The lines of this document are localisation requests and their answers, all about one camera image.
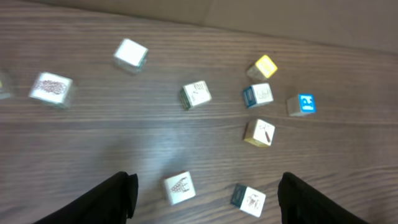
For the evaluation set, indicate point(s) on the blue P letter block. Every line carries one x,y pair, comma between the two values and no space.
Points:
301,105

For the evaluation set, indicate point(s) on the white picture block centre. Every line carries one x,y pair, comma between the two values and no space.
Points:
195,94

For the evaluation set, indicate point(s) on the yellow top block left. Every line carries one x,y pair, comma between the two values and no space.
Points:
6,87

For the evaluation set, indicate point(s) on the white picture block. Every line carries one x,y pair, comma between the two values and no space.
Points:
257,95
195,94
248,200

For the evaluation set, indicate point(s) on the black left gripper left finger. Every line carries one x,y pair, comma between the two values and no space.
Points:
112,201

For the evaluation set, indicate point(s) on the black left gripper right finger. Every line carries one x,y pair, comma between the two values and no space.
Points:
300,203

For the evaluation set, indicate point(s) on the white butterfly block top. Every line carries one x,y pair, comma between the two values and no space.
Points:
131,56

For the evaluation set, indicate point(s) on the green B picture block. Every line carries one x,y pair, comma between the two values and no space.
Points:
53,89

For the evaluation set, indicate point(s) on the yellow top block right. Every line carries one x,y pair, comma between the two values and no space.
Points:
262,69

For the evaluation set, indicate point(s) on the white picture block lower right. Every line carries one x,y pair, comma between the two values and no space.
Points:
248,200

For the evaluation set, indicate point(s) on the green edged picture block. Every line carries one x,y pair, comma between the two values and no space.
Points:
179,187

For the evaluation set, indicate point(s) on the yellow block red picture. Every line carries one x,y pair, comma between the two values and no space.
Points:
259,133

